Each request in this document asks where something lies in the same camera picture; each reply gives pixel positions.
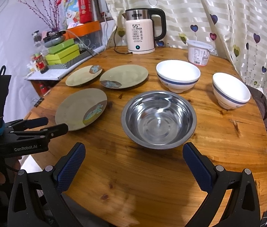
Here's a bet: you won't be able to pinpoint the green plate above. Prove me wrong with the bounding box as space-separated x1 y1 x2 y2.
65 65 103 87
55 88 108 131
100 65 148 89

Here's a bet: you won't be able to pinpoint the steel mixing bowl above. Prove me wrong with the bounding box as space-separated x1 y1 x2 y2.
121 91 197 150

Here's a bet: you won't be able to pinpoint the white bowl blue stripe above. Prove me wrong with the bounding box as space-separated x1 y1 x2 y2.
156 59 201 93
212 72 251 110

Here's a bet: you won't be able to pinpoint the black binder clip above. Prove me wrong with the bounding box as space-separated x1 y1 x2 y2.
32 97 44 107

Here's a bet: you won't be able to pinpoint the white side shelf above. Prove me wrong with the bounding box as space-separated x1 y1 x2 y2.
24 47 104 81

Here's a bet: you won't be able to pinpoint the red small figurine jar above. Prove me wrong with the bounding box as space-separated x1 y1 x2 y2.
34 53 49 74

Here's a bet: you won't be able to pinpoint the lime green box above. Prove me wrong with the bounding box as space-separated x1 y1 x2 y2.
45 44 80 65

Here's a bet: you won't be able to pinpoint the dark green flat box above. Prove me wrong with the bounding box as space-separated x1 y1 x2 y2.
48 38 74 54

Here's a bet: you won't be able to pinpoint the striped grey tray box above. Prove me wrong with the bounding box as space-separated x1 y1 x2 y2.
48 49 96 70

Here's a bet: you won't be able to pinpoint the grey device on boxes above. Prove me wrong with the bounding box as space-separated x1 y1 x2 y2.
43 30 66 48

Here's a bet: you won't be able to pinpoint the orange lid storage box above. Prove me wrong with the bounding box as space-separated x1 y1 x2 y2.
65 21 103 50

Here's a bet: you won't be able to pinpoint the purple dried flower branches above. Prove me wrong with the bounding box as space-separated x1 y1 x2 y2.
18 0 60 32

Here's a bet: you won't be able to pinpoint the white electric kettle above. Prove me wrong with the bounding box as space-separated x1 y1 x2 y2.
125 8 166 54

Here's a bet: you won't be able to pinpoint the red snack bag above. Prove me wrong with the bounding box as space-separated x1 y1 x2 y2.
78 0 92 24

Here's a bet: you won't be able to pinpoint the white plastic tub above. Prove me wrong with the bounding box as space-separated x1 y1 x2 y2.
186 40 214 66

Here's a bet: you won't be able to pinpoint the black kettle power cable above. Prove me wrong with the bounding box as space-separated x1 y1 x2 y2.
113 26 134 54

